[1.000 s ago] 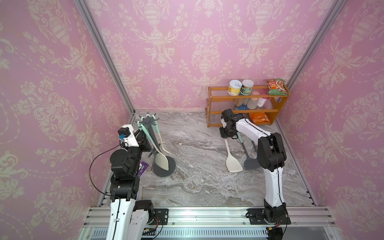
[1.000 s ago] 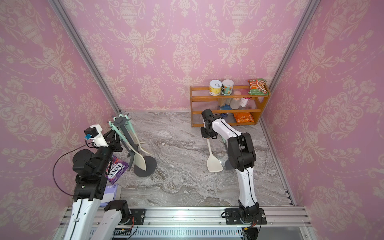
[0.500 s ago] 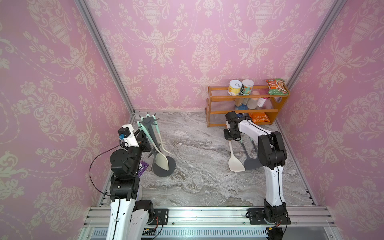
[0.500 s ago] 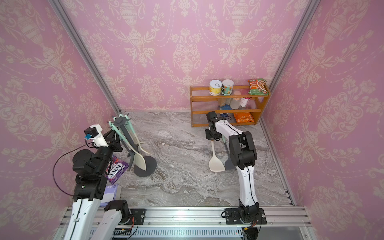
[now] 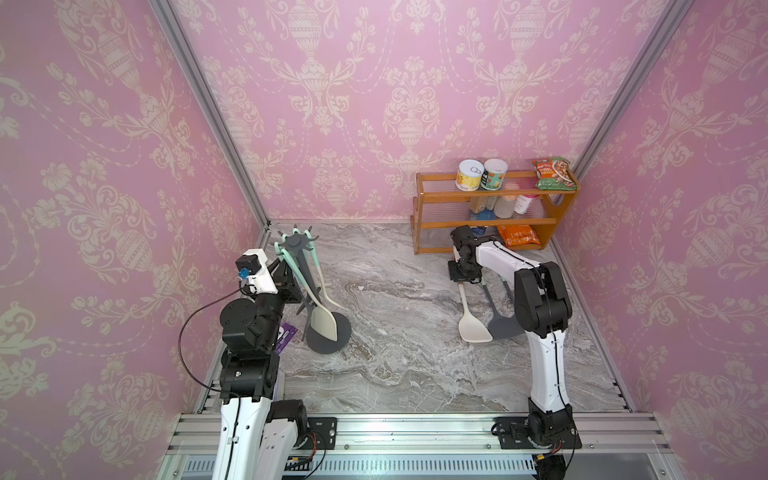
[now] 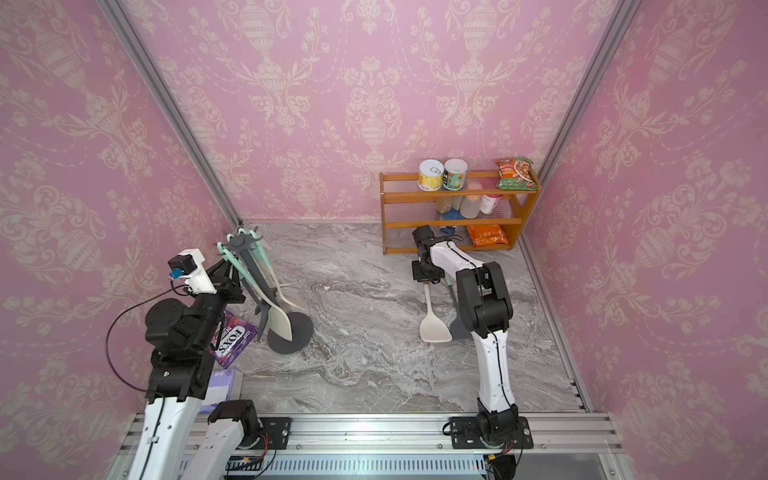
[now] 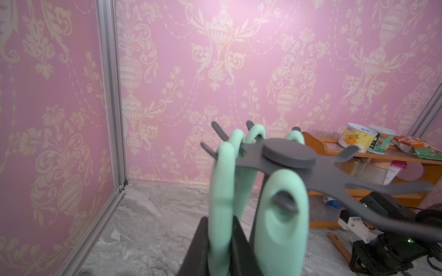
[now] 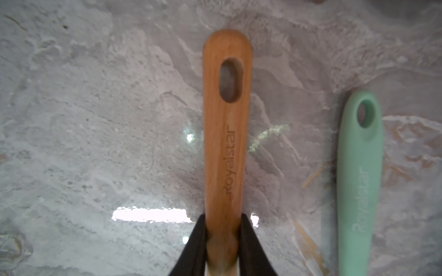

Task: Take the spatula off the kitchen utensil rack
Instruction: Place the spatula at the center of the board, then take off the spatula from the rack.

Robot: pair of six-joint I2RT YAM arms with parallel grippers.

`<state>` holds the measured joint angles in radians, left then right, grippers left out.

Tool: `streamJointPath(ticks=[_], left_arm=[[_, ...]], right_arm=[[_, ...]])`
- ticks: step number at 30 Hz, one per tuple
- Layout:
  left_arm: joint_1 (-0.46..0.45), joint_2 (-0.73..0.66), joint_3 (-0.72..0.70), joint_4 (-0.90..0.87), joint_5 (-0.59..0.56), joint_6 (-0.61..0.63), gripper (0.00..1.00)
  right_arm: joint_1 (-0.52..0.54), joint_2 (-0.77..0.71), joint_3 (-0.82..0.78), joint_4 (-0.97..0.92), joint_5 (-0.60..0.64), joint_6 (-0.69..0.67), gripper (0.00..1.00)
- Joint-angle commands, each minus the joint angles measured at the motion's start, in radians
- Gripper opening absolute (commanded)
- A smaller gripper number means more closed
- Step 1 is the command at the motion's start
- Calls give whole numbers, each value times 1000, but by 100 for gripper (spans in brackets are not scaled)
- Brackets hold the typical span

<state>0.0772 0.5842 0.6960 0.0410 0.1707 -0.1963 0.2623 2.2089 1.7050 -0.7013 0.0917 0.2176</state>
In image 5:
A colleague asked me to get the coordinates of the grey utensil rack stand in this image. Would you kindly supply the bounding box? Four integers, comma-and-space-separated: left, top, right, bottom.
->
274, 226, 352, 355

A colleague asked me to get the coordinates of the grey spatula mint handle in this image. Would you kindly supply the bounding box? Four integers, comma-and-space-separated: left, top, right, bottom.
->
481, 281, 525, 340
502, 278, 514, 302

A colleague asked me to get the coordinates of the cream spatula wooden handle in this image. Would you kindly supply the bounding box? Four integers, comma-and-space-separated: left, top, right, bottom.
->
458, 283, 493, 343

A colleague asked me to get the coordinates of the cream spatula mint handle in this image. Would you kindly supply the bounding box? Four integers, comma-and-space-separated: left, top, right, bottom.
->
275, 242, 338, 341

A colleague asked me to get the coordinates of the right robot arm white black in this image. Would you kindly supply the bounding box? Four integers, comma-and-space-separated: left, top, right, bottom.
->
448, 226, 581, 450

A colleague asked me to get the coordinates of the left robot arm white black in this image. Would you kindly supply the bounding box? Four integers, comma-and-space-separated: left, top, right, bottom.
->
212, 251, 311, 479

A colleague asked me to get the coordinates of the wooden shelf rack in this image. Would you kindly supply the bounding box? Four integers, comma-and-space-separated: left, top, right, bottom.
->
411, 170, 580, 254

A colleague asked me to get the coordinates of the purple candy bag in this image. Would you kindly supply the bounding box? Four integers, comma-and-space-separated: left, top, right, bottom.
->
275, 323, 298, 355

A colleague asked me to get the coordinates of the orange snack bag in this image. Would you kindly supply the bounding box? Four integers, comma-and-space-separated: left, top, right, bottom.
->
497, 225, 541, 249

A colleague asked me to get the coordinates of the beige box on shelf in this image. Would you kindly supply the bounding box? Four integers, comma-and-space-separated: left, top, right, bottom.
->
469, 196, 497, 214

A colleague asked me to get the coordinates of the white bottle on shelf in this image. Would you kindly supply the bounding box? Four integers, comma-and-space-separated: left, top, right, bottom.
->
493, 181, 519, 219

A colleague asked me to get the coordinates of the pink cap white bottle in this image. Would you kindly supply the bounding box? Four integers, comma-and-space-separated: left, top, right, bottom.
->
514, 195, 535, 216

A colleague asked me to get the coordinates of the yellow tin can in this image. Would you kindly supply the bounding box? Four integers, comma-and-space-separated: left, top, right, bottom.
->
455, 159, 485, 192

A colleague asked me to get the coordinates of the green label tin can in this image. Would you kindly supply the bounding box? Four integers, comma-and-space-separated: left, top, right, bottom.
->
480, 158, 508, 191

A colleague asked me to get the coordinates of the green red snack bag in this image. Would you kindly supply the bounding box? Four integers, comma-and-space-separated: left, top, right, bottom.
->
532, 157, 577, 191

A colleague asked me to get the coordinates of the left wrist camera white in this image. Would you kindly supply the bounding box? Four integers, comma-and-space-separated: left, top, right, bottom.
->
235, 248, 278, 296

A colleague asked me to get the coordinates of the cream spoon mint handle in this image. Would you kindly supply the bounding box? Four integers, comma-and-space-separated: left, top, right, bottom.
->
307, 238, 344, 309

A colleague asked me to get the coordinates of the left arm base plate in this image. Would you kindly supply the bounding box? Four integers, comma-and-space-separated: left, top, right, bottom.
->
290, 416, 339, 452

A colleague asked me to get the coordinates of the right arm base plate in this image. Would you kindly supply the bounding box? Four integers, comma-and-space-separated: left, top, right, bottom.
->
491, 414, 583, 451

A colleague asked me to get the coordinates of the aluminium front rail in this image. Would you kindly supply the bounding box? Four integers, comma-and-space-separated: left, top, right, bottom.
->
158, 412, 683, 479

